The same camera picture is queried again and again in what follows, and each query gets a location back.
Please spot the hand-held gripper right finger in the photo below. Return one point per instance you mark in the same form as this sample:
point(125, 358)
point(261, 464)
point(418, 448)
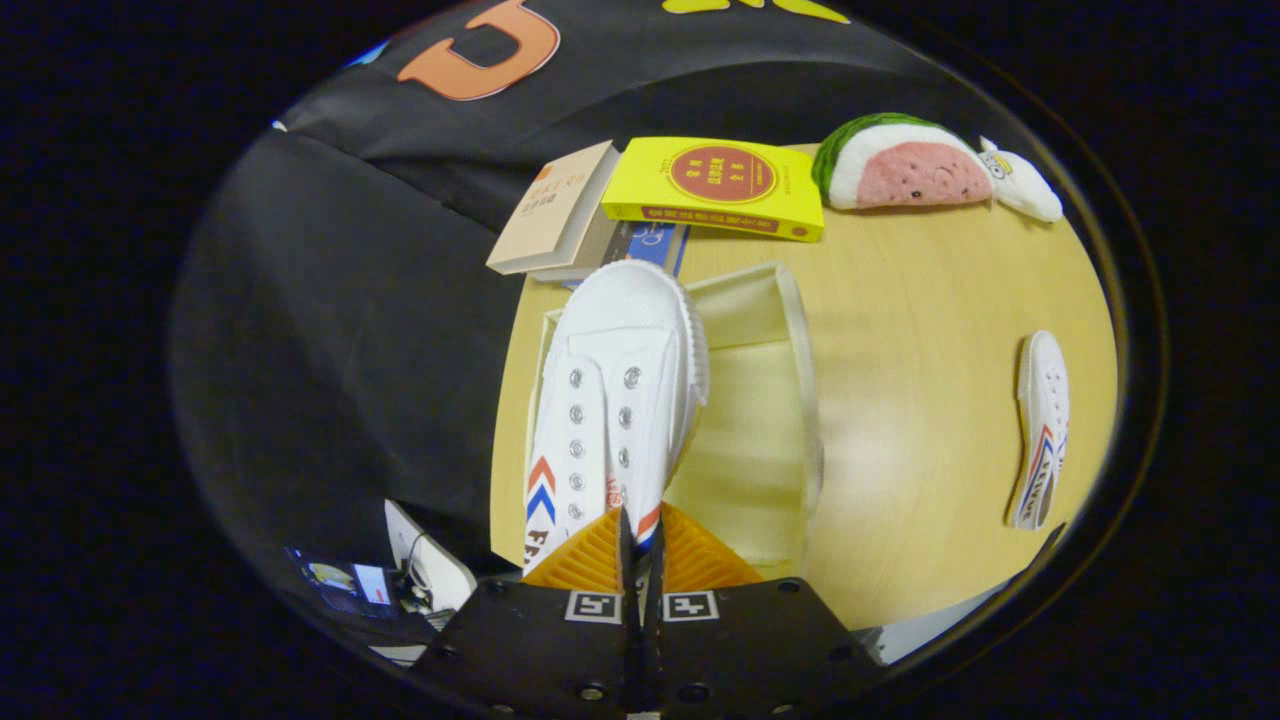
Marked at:
point(750, 640)

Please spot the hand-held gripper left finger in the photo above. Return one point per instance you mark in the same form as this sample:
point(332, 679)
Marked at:
point(540, 640)

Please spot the cream storage box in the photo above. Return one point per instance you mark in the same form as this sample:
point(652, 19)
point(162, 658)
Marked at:
point(745, 430)

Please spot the white canvas shoe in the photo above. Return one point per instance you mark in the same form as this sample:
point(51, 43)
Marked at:
point(620, 340)
point(1040, 420)

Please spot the laptop with blue screen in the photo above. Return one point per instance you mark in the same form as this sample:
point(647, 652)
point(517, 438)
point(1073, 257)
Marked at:
point(372, 585)

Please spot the blue book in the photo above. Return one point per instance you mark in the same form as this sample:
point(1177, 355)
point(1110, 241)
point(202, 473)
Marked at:
point(650, 245)

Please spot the beige book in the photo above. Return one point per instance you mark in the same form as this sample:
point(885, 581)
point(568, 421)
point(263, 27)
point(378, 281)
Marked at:
point(545, 205)

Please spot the yellow book with red circle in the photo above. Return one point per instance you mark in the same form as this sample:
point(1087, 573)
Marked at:
point(720, 180)

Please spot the watermelon slice plush toy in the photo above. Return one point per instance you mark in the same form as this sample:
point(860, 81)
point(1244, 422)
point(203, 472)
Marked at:
point(910, 170)

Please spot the white plush toy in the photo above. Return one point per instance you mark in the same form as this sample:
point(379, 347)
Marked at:
point(1025, 185)

